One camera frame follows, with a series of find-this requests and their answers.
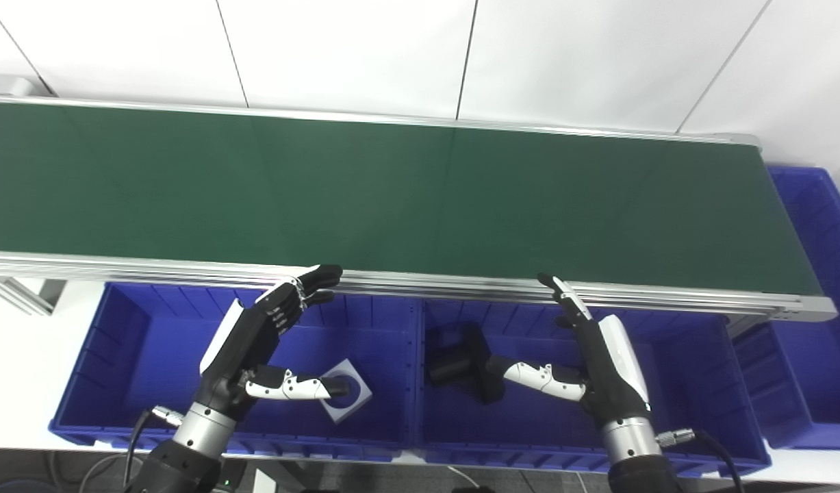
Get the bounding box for green conveyor belt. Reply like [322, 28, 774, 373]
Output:
[0, 94, 838, 323]
[0, 101, 826, 299]

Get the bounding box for grey conveyor motor housing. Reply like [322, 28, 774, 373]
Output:
[0, 74, 51, 97]

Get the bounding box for grey square part with hole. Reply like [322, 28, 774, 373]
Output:
[319, 357, 373, 424]

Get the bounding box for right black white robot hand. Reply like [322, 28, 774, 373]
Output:
[488, 273, 652, 429]

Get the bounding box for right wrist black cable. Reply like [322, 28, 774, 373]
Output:
[654, 428, 746, 493]

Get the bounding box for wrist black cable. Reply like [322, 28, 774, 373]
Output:
[654, 428, 746, 493]
[124, 405, 186, 493]

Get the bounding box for aluminium conveyor leg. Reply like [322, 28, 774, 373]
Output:
[0, 276, 68, 317]

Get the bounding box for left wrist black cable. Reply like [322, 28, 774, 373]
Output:
[124, 405, 186, 493]

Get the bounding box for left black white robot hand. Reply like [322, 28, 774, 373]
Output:
[197, 264, 352, 422]

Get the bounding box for blue plastic bin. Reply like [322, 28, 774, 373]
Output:
[49, 282, 424, 463]
[731, 166, 840, 451]
[414, 298, 773, 478]

